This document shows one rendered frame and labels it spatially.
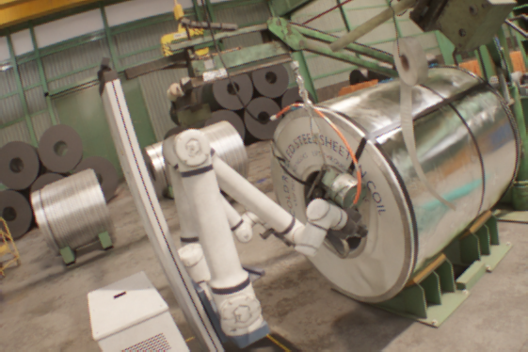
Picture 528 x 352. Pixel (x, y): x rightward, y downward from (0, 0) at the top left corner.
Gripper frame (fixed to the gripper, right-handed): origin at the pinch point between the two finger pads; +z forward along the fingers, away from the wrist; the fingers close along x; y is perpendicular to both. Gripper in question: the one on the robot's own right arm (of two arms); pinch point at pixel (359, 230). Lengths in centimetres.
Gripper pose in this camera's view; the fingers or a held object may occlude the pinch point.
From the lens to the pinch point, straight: 173.3
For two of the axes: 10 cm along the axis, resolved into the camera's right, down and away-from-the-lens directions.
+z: 6.7, 3.8, 6.4
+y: -5.1, -4.0, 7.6
